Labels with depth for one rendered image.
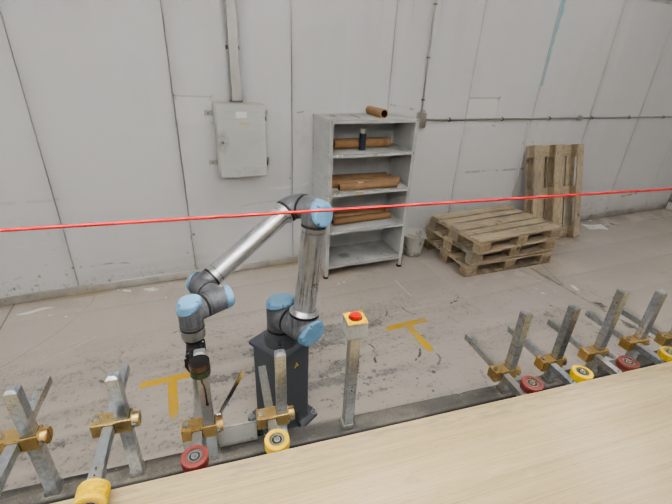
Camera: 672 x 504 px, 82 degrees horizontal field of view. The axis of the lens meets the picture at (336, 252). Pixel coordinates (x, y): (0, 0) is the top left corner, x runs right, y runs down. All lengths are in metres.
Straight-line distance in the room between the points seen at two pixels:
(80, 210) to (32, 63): 1.11
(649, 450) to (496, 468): 0.54
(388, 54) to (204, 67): 1.70
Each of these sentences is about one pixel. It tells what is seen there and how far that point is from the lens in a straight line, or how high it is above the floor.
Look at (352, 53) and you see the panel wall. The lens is 4.01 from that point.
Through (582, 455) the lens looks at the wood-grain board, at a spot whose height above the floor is 0.90.
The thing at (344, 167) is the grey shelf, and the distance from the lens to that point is 4.10.
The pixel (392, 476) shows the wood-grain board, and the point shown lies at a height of 0.90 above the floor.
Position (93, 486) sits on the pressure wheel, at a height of 0.98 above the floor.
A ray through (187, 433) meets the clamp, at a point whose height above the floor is 0.86.
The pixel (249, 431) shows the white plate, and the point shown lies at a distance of 1.63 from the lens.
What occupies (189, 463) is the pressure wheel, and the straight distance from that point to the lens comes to 1.39.
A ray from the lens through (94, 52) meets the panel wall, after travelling 3.67.
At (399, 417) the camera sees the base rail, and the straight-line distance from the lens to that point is 1.76.
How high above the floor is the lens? 2.00
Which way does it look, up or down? 26 degrees down
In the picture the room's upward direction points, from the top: 3 degrees clockwise
